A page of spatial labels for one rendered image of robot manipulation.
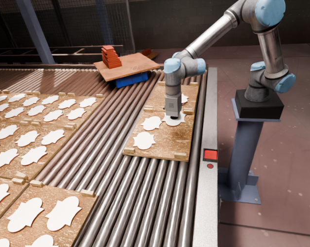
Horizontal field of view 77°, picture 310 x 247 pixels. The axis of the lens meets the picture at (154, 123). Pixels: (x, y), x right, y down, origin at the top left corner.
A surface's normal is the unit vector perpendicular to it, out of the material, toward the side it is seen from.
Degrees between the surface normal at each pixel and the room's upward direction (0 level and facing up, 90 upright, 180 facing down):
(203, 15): 90
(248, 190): 0
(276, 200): 0
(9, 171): 0
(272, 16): 81
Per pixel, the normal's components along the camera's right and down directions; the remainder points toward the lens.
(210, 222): -0.09, -0.80
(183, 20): -0.19, 0.59
